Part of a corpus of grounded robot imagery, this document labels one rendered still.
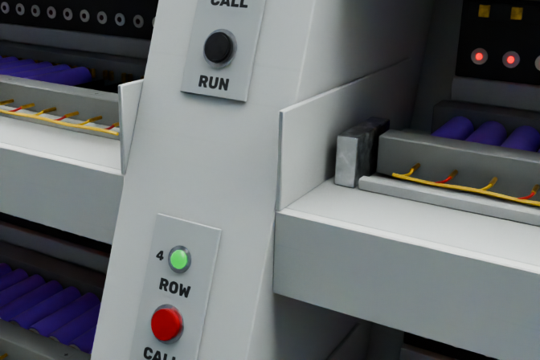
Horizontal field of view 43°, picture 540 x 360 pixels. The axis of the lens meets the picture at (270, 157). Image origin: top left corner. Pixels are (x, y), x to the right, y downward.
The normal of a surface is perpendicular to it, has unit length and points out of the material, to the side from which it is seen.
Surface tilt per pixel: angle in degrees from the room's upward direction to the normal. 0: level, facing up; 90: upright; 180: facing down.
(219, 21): 90
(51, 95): 109
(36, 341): 19
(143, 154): 90
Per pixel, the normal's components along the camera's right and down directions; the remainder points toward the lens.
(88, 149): 0.03, -0.95
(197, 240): -0.45, -0.08
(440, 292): -0.48, 0.25
